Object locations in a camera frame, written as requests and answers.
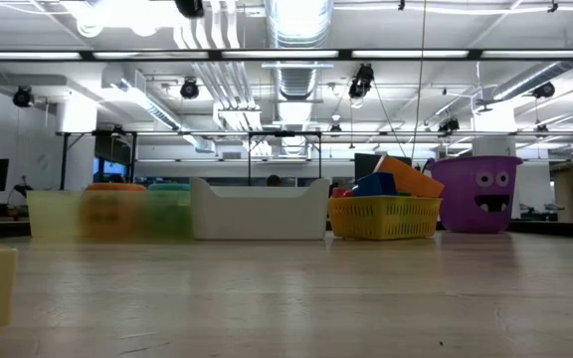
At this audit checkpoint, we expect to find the orange foam die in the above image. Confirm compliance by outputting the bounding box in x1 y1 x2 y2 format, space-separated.
80 182 148 241

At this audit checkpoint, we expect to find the silver ceiling duct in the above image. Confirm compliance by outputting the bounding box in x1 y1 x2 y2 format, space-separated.
265 0 336 100

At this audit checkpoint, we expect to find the black background workstation frame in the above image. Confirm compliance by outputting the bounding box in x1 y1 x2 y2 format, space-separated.
57 129 323 190

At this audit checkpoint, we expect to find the yellow translucent plastic bin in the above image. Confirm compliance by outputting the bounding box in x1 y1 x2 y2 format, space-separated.
26 190 193 244

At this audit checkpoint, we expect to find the blue toy block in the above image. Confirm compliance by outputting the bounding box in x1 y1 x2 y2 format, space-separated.
350 171 399 197

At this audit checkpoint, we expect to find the black ceiling spotlight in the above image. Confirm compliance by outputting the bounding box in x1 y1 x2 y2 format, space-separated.
180 77 201 99
532 81 556 99
348 63 375 100
12 85 36 108
438 116 461 134

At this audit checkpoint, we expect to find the purple monster face bucket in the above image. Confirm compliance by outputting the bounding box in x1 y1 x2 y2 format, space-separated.
424 155 524 234

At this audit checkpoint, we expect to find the orange long toy block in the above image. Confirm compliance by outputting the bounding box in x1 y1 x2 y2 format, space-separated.
373 153 446 199

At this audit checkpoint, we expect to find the white plastic bin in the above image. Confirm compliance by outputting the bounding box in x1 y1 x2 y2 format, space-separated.
189 177 331 242

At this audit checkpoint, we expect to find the yellow mesh basket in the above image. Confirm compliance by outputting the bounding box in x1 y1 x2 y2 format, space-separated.
326 195 443 242

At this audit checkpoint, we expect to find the teal foam die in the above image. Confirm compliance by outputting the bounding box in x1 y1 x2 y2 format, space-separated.
145 182 193 240

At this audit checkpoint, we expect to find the blue lit display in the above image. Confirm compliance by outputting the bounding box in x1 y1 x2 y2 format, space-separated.
92 156 129 184

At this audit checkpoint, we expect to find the black computer monitor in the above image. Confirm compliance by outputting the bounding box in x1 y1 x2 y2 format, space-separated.
354 152 414 183

